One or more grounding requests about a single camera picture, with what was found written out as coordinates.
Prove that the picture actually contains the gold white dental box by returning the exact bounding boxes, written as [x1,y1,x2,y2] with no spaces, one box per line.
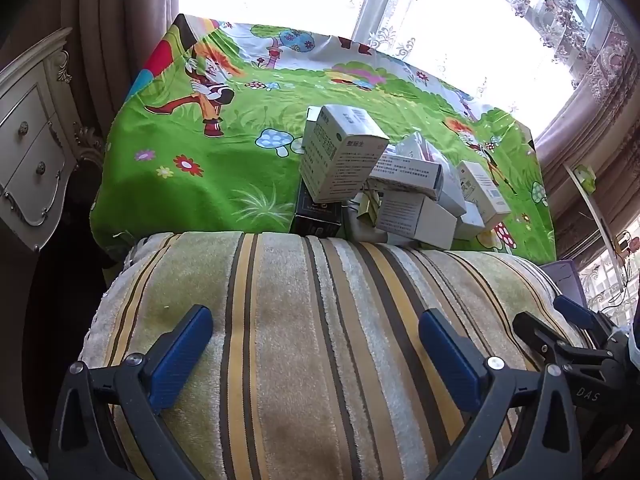
[457,160,511,230]

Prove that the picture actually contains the plain white cube box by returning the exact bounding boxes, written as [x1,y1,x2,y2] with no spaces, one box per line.
[376,191,457,250]

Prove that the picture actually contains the white text printed box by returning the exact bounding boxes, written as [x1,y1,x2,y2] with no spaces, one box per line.
[366,154,442,200]

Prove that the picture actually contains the black instruction box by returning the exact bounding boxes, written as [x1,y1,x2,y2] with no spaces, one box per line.
[290,181,343,238]

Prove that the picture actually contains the white medicine box red logo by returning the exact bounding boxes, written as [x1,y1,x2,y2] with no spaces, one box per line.
[299,104,390,204]

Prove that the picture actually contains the purple storage box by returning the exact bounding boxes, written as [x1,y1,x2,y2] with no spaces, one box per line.
[540,259,588,308]

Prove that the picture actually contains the small white box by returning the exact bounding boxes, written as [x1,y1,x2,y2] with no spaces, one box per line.
[454,202,485,240]

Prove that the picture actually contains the green tissue pack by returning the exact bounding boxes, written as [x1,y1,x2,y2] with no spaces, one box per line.
[574,165,597,194]

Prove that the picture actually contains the pink curtain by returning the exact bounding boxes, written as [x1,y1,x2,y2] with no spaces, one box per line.
[536,24,639,257]

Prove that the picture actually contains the striped plush cushion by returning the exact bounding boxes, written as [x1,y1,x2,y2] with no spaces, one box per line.
[80,232,588,479]

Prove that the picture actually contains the flat white box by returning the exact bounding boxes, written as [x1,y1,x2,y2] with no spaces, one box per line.
[344,206,388,243]

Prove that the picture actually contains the cartoon green tablecloth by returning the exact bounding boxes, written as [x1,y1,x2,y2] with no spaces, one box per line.
[90,15,556,263]

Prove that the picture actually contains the cream ornate drawer cabinet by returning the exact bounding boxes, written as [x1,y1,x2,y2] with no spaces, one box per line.
[0,27,104,252]

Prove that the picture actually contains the white lace curtain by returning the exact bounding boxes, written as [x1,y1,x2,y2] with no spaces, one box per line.
[352,0,614,136]

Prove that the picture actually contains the white wall shelf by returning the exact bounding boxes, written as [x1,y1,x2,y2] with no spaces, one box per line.
[564,165,623,286]

